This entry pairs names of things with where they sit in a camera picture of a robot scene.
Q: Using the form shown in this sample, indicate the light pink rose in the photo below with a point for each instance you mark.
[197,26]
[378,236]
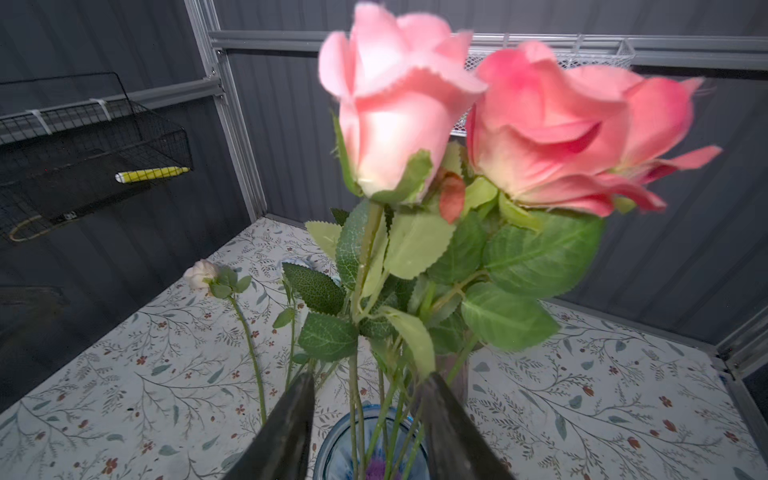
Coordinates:
[400,84]

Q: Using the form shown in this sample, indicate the red glass vase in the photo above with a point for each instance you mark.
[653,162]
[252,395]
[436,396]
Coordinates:
[455,372]

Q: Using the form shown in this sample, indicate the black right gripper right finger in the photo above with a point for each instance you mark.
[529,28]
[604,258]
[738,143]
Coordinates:
[455,448]

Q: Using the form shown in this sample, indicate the yellow marker pen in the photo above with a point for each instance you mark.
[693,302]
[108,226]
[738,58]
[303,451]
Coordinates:
[136,176]

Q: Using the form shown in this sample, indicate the pale pink rose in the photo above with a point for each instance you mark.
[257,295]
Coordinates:
[222,282]

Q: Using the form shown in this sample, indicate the blue purple glass vase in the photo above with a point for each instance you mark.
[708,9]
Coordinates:
[392,450]

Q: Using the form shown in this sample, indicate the black wire side basket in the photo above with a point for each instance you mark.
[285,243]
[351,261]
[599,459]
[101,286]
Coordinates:
[63,139]

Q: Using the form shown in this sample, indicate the white wire wall basket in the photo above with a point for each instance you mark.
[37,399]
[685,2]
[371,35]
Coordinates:
[570,50]

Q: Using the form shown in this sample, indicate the coral pink rose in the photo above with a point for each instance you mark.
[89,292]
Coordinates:
[549,154]

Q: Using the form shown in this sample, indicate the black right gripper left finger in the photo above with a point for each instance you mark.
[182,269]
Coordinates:
[281,450]

